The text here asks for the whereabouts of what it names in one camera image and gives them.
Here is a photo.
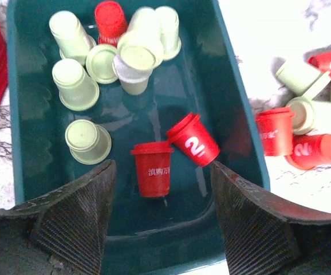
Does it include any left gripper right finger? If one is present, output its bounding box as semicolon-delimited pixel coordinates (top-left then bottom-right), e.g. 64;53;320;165
211;162;331;274

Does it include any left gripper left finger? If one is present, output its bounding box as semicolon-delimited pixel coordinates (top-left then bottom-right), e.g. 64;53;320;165
0;160;117;274

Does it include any teal storage basket tray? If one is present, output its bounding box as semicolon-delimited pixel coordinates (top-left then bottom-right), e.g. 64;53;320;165
6;0;271;275

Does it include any green coffee capsule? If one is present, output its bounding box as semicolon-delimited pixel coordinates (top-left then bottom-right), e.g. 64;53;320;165
65;119;112;165
49;10;96;65
155;6;182;61

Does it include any red coffee capsule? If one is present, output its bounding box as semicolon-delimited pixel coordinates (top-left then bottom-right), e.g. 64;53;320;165
131;141;174;198
94;1;128;47
255;107;295;156
166;113;220;167

